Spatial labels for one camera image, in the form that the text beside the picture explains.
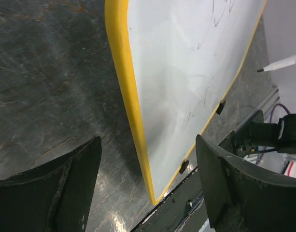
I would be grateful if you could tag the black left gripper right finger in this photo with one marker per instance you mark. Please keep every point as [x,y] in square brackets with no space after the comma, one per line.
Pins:
[242,197]

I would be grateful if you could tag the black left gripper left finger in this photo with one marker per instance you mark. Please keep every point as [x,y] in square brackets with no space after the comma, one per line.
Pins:
[53,197]

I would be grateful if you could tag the yellow framed whiteboard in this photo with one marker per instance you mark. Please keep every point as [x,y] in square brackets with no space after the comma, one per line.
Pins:
[175,61]

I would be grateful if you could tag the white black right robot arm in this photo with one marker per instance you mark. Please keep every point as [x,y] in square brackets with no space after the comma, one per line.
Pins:
[257,137]

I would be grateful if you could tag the black left whiteboard foot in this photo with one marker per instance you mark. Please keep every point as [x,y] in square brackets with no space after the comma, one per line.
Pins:
[184,166]

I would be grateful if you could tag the black whiteboard foot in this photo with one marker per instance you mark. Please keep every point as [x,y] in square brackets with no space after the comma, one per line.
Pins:
[184,166]
[220,107]

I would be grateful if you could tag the black right whiteboard foot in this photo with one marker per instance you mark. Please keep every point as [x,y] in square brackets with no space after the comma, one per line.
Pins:
[220,107]

